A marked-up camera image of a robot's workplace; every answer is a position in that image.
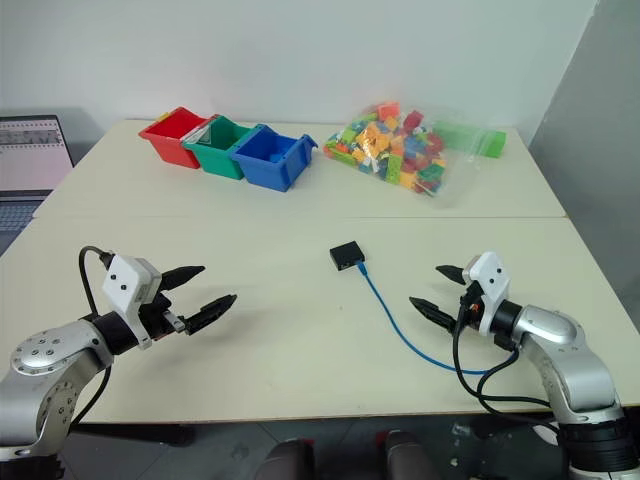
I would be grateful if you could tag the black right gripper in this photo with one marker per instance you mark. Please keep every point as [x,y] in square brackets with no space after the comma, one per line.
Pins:
[469,307]

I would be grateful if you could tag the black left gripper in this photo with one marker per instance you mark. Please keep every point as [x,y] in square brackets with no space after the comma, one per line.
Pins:
[156,315]

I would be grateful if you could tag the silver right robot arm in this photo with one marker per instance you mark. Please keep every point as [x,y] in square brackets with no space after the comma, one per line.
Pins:
[565,340]

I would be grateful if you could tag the small black box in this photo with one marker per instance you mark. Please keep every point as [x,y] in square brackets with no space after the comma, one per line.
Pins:
[346,254]

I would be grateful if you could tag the green plastic storage bin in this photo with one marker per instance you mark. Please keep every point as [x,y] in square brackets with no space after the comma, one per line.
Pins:
[220,150]

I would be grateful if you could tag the blue plastic storage bin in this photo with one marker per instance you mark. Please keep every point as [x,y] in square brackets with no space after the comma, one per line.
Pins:
[270,165]

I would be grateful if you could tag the clear bag of toy bricks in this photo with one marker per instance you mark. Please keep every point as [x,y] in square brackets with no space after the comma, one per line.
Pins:
[395,145]

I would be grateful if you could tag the white card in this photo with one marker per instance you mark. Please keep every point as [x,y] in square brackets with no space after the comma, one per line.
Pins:
[197,136]

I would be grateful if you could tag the red plastic storage bin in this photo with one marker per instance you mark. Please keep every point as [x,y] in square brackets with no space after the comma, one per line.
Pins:
[172,137]

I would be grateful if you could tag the dark rounded shape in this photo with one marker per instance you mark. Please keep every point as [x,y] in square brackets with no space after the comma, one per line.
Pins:
[410,457]
[290,460]

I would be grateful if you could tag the grey partition panel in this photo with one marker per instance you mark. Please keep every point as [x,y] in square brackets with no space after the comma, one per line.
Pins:
[590,150]

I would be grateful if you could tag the grey laptop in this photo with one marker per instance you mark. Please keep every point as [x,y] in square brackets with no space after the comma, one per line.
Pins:
[30,160]

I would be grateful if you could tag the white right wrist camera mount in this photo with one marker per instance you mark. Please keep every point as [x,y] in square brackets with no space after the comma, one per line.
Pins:
[492,285]

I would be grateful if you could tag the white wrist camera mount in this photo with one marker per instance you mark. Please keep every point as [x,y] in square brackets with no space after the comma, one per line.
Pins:
[492,285]
[125,280]

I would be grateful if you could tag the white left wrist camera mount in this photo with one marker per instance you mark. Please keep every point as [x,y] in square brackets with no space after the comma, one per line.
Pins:
[125,280]

